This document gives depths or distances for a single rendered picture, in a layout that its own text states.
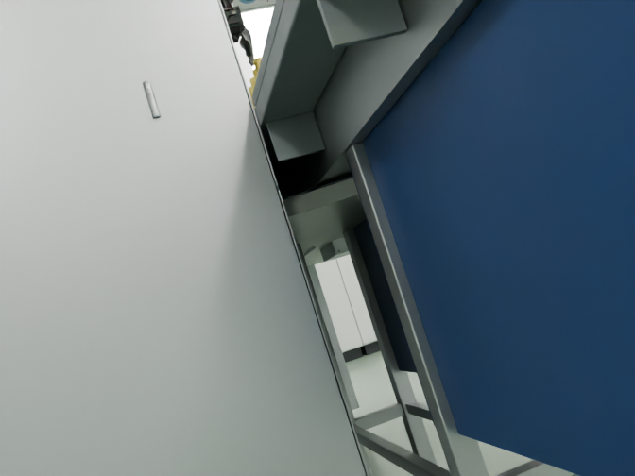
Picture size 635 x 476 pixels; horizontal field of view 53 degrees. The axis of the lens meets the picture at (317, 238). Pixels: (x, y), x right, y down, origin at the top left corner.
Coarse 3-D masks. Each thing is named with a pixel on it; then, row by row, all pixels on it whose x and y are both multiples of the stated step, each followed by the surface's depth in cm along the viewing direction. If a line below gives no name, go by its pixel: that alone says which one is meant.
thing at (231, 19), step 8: (224, 0) 174; (232, 0) 178; (224, 8) 171; (232, 8) 171; (232, 16) 172; (240, 16) 172; (232, 24) 171; (240, 24) 172; (232, 32) 176; (240, 32) 176
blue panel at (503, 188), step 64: (512, 0) 49; (576, 0) 42; (448, 64) 61; (512, 64) 51; (576, 64) 44; (384, 128) 81; (448, 128) 65; (512, 128) 54; (576, 128) 46; (384, 192) 87; (448, 192) 68; (512, 192) 56; (576, 192) 48; (448, 256) 73; (512, 256) 60; (576, 256) 50; (384, 320) 162; (448, 320) 78; (512, 320) 63; (576, 320) 53; (448, 384) 84; (512, 384) 67; (576, 384) 55; (512, 448) 71; (576, 448) 58
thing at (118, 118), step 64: (0, 0) 95; (64, 0) 97; (128, 0) 99; (192, 0) 101; (0, 64) 94; (64, 64) 95; (128, 64) 97; (192, 64) 99; (0, 128) 92; (64, 128) 94; (128, 128) 96; (192, 128) 98; (256, 128) 100; (0, 192) 91; (64, 192) 92; (128, 192) 94; (192, 192) 96; (0, 256) 89
